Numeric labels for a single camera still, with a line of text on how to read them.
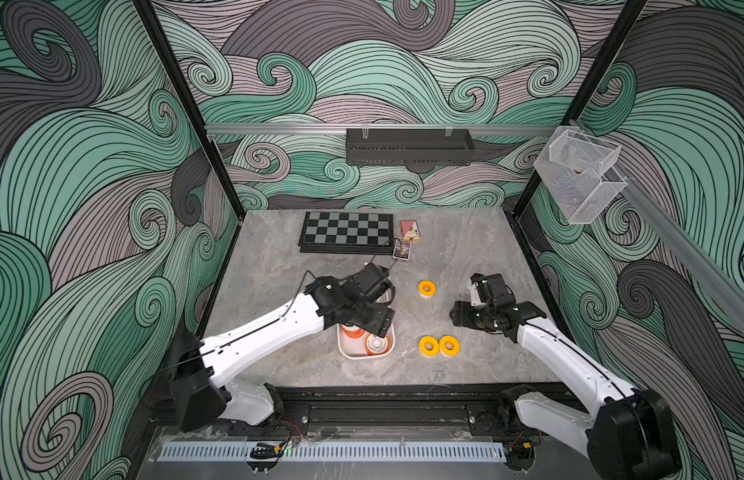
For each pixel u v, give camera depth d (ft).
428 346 2.78
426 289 3.20
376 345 2.78
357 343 2.82
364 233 3.61
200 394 1.22
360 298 1.75
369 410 2.48
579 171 2.54
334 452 2.29
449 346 2.76
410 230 3.73
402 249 3.57
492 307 2.13
